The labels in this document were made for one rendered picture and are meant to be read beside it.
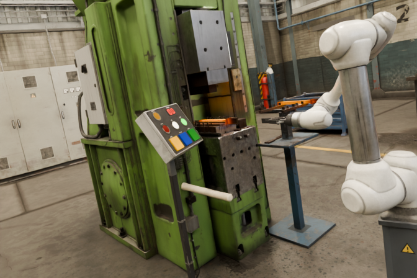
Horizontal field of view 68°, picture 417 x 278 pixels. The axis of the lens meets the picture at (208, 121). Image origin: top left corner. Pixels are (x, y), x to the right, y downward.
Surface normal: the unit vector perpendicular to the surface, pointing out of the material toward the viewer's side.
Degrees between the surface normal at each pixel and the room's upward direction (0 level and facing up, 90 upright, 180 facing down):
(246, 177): 90
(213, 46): 90
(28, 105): 90
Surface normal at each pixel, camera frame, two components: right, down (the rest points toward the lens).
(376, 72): -0.81, 0.21
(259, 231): 0.65, -0.01
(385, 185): 0.34, -0.06
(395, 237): -0.56, 0.20
